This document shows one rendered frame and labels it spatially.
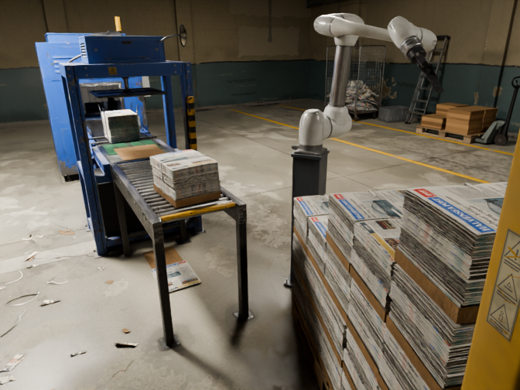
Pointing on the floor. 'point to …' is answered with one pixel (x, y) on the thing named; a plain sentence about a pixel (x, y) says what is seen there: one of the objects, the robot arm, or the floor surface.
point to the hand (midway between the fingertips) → (436, 84)
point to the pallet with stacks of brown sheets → (458, 121)
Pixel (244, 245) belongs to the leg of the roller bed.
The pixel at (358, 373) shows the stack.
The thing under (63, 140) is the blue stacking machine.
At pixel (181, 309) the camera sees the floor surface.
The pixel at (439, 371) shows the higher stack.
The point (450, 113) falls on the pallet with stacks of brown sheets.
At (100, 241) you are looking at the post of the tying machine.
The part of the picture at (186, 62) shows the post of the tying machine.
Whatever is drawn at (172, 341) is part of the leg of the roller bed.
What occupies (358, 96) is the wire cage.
